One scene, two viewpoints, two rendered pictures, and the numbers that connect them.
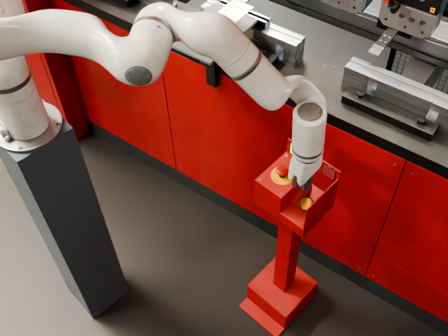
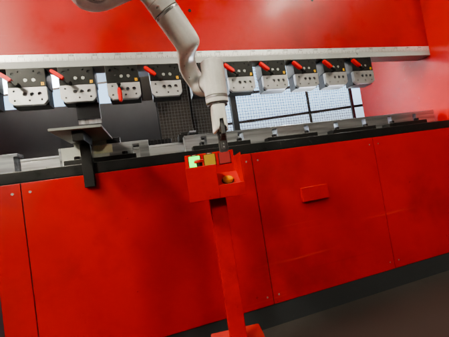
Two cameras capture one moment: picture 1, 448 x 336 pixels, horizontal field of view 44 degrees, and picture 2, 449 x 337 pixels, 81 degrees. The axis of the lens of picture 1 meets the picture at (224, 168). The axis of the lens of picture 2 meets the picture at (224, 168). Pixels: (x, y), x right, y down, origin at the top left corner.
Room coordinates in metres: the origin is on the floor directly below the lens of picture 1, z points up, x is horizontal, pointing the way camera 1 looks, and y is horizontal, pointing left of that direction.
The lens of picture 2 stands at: (0.39, 0.54, 0.72)
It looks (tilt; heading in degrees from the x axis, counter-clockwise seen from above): 2 degrees up; 308
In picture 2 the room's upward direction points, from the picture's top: 9 degrees counter-clockwise
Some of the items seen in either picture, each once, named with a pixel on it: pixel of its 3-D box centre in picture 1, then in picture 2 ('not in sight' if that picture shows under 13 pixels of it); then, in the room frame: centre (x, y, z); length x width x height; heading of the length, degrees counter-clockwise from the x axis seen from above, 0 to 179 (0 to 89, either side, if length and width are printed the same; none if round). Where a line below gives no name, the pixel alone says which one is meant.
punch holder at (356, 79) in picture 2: not in sight; (357, 73); (0.66, -1.32, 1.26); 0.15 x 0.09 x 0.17; 53
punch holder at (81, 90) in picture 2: not in sight; (79, 87); (1.63, -0.05, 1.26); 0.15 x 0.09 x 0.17; 53
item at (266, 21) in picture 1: (243, 14); (97, 142); (1.60, -0.08, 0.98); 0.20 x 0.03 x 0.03; 53
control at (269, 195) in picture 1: (295, 187); (213, 173); (1.03, -0.22, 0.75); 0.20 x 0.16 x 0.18; 45
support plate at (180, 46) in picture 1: (212, 32); (84, 134); (1.50, 0.02, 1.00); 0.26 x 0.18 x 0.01; 143
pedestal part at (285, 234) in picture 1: (287, 247); (227, 269); (1.03, -0.22, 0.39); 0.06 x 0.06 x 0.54; 45
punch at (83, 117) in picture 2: not in sight; (89, 114); (1.61, -0.07, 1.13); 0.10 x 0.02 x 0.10; 53
